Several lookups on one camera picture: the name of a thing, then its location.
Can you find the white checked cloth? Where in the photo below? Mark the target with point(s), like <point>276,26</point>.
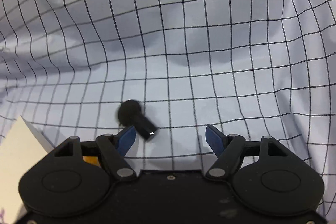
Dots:
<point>183,29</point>

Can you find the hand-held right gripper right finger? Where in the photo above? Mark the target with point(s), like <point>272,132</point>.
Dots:
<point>215,140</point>

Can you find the white cardboard box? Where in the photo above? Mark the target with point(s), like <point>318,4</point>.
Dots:
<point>18,161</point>

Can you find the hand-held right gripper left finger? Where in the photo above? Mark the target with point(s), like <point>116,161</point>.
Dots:
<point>126,140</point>

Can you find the brown leather case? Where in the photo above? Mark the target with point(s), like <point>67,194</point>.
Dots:
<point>90,160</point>

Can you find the black foam microphone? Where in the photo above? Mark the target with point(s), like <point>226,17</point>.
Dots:
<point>128,112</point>

